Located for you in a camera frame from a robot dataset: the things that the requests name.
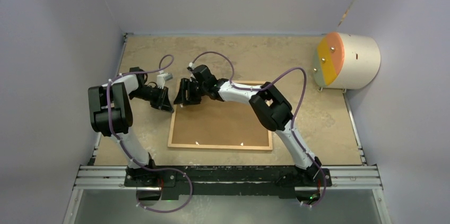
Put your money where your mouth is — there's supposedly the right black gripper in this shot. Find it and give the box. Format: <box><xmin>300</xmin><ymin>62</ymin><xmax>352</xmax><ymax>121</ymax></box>
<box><xmin>175</xmin><ymin>79</ymin><xmax>208</xmax><ymax>107</ymax></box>

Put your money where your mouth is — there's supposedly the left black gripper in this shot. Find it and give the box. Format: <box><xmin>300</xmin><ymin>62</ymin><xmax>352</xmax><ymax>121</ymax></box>
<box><xmin>129</xmin><ymin>85</ymin><xmax>173</xmax><ymax>113</ymax></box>

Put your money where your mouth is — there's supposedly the light wooden picture frame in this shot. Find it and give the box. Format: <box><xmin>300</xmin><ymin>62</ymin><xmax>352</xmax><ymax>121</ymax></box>
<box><xmin>167</xmin><ymin>80</ymin><xmax>274</xmax><ymax>151</ymax></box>

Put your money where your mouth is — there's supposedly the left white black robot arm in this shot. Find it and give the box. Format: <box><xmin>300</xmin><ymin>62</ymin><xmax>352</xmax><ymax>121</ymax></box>
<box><xmin>88</xmin><ymin>67</ymin><xmax>174</xmax><ymax>186</ymax></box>

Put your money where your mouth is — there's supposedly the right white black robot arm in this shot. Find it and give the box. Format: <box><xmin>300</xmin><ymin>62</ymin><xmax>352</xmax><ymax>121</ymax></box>
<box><xmin>174</xmin><ymin>63</ymin><xmax>326</xmax><ymax>185</ymax></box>

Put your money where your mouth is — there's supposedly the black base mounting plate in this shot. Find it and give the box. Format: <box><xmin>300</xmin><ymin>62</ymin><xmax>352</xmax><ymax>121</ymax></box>
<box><xmin>124</xmin><ymin>165</ymin><xmax>332</xmax><ymax>201</ymax></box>

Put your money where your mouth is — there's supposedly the white cylinder with coloured face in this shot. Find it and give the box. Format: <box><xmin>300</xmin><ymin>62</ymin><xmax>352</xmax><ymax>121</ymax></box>
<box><xmin>313</xmin><ymin>32</ymin><xmax>381</xmax><ymax>90</ymax></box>

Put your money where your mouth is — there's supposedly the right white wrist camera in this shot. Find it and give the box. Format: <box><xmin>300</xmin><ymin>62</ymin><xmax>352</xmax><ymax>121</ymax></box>
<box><xmin>187</xmin><ymin>62</ymin><xmax>196</xmax><ymax>72</ymax></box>

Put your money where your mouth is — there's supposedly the aluminium rail frame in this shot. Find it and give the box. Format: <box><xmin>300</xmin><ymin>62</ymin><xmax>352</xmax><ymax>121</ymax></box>
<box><xmin>65</xmin><ymin>163</ymin><xmax>391</xmax><ymax>223</ymax></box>

